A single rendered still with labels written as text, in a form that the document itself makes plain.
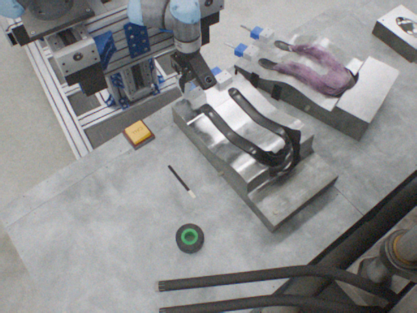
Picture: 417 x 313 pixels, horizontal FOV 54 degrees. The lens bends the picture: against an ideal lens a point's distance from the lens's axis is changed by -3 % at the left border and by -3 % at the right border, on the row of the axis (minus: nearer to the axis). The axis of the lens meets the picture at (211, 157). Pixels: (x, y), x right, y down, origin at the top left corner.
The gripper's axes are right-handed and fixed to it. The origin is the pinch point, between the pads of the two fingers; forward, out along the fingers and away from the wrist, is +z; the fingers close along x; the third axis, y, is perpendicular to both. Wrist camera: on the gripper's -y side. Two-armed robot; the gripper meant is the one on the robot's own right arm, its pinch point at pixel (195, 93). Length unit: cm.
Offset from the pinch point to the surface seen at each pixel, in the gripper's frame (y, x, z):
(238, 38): 79, -89, 91
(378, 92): -36, -47, 0
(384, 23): -14, -79, 4
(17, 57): 156, 34, 90
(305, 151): -36.0, -15.1, 3.9
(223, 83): -2.3, -9.4, -0.4
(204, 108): -5.3, 0.3, 2.1
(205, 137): -13.9, 6.6, 2.3
